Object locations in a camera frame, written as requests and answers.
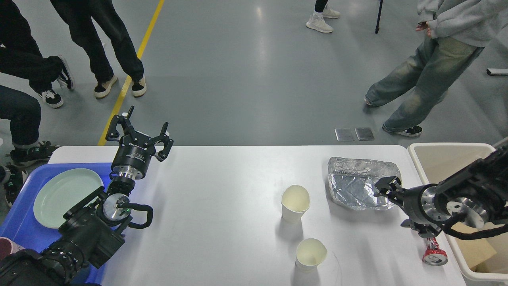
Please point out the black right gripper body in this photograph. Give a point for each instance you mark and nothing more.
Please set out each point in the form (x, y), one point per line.
(421, 206)

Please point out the crushed red can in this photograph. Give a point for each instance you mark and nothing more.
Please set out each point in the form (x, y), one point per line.
(434, 255)

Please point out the person with white sneakers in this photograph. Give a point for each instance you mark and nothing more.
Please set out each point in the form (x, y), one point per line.
(317, 20)

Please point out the person in dark trousers left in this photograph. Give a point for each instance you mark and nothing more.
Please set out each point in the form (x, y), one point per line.
(20, 57)

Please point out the aluminium foil tray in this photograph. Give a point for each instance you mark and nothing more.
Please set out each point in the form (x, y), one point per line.
(352, 182)

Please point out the person in faded jeans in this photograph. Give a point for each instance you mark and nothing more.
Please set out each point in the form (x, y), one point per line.
(456, 33)

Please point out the white paper cup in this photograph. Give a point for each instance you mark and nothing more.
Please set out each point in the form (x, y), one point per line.
(310, 254)
(295, 201)

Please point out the pink mug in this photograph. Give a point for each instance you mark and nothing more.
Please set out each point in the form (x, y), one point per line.
(8, 247)

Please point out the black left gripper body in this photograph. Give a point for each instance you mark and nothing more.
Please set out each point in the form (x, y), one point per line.
(132, 160)

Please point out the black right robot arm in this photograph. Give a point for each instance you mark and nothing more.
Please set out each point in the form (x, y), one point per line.
(469, 205)

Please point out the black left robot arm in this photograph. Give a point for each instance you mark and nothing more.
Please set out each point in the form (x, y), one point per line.
(92, 231)

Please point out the green plate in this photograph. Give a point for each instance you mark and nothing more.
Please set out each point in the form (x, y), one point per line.
(61, 193)

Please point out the beige plastic bin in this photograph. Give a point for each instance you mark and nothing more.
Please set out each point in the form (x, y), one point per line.
(437, 161)

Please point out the floor outlet plate left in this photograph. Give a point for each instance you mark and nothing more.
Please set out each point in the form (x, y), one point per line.
(344, 134)

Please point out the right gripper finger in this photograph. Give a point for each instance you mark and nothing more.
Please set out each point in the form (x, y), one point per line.
(423, 230)
(390, 188)

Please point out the floor outlet plate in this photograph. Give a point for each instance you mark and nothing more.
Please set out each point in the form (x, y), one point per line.
(344, 134)
(364, 134)

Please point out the floor outlet plate right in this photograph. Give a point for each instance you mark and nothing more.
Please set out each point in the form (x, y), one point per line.
(364, 134)

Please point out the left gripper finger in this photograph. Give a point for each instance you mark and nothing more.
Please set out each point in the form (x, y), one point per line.
(163, 138)
(120, 129)

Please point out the blue plastic tray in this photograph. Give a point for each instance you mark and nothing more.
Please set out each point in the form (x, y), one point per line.
(21, 225)

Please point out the seated person dark jeans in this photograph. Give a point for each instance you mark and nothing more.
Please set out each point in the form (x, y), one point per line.
(24, 114)

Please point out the black tripod leg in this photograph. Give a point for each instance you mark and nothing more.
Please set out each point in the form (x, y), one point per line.
(378, 17)

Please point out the brown paper bag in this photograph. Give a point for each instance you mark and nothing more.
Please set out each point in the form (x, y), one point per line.
(476, 253)

